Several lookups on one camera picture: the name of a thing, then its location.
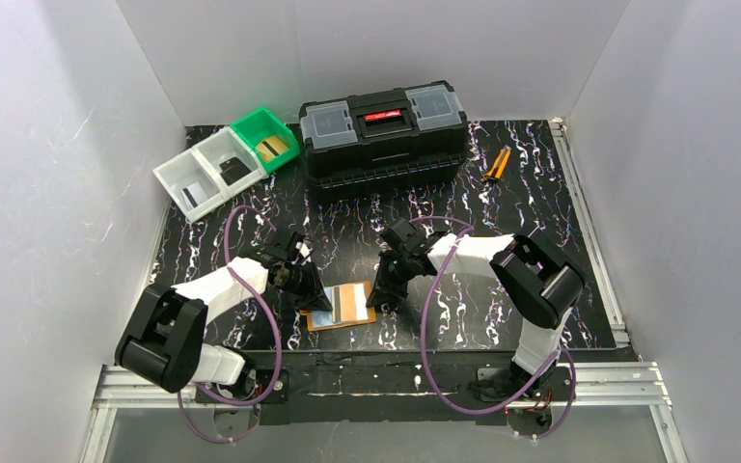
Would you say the silver white credit card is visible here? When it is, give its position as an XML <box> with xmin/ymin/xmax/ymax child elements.
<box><xmin>181</xmin><ymin>182</ymin><xmax>208</xmax><ymax>209</ymax></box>

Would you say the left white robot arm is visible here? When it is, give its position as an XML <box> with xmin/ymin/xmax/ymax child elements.
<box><xmin>114</xmin><ymin>230</ymin><xmax>333</xmax><ymax>393</ymax></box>

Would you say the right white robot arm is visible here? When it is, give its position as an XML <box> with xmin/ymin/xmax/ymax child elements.
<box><xmin>367</xmin><ymin>219</ymin><xmax>586</xmax><ymax>393</ymax></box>

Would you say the black toolbox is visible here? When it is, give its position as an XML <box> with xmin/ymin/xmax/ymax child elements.
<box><xmin>299</xmin><ymin>80</ymin><xmax>468</xmax><ymax>201</ymax></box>

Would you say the middle white plastic bin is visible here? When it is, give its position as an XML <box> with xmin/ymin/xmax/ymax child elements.
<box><xmin>192</xmin><ymin>126</ymin><xmax>268</xmax><ymax>199</ymax></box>

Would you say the white plastic bin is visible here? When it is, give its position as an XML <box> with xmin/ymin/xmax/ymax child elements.
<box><xmin>152</xmin><ymin>149</ymin><xmax>224</xmax><ymax>224</ymax></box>
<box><xmin>192</xmin><ymin>126</ymin><xmax>268</xmax><ymax>199</ymax></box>

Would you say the orange utility knife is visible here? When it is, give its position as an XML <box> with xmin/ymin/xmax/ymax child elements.
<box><xmin>483</xmin><ymin>146</ymin><xmax>512</xmax><ymax>182</ymax></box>

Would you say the left white plastic bin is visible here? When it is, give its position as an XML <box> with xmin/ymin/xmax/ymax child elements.
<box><xmin>152</xmin><ymin>149</ymin><xmax>224</xmax><ymax>224</ymax></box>

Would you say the green plastic bin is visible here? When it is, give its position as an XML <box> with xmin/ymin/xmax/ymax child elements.
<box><xmin>230</xmin><ymin>107</ymin><xmax>300</xmax><ymax>176</ymax></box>

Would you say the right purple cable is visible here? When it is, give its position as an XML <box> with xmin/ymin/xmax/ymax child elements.
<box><xmin>408</xmin><ymin>215</ymin><xmax>578</xmax><ymax>442</ymax></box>

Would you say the purple cable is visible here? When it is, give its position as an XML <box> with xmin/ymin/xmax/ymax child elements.
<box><xmin>177</xmin><ymin>204</ymin><xmax>285</xmax><ymax>446</ymax></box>
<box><xmin>408</xmin><ymin>215</ymin><xmax>578</xmax><ymax>442</ymax></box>

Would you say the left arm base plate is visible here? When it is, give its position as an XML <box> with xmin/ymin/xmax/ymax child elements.
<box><xmin>212</xmin><ymin>368</ymin><xmax>290</xmax><ymax>404</ymax></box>

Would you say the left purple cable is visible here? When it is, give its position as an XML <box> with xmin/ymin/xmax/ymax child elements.
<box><xmin>177</xmin><ymin>204</ymin><xmax>285</xmax><ymax>446</ymax></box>

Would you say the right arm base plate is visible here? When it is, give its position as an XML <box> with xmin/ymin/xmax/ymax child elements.
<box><xmin>476</xmin><ymin>365</ymin><xmax>576</xmax><ymax>404</ymax></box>

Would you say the aluminium frame rail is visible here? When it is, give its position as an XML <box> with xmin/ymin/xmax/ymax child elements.
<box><xmin>81</xmin><ymin>119</ymin><xmax>687</xmax><ymax>462</ymax></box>

